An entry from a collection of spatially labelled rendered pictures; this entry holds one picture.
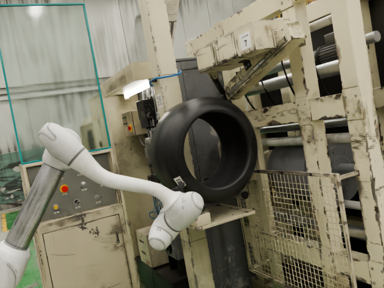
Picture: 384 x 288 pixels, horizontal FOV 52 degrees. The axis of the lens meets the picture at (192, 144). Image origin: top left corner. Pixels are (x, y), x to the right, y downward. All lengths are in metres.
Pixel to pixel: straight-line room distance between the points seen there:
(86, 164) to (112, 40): 10.40
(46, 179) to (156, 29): 1.15
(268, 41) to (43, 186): 1.26
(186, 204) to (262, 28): 0.97
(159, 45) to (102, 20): 9.64
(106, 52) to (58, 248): 9.59
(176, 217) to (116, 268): 1.19
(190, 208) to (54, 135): 0.61
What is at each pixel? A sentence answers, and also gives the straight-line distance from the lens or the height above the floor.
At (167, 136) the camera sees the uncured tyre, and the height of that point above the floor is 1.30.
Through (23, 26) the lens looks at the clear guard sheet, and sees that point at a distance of 2.65.
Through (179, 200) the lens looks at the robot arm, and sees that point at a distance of 1.55.
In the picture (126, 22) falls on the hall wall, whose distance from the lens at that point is 12.22.
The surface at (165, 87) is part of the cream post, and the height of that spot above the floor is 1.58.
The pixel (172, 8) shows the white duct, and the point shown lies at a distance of 2.90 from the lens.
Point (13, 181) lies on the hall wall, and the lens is 11.02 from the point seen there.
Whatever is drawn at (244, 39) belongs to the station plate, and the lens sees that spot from 2.05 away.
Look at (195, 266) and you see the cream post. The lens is 2.52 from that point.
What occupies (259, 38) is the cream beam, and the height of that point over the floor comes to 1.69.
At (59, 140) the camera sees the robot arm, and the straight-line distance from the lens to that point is 1.62.
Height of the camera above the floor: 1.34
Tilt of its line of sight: 3 degrees down
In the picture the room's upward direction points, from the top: 10 degrees counter-clockwise
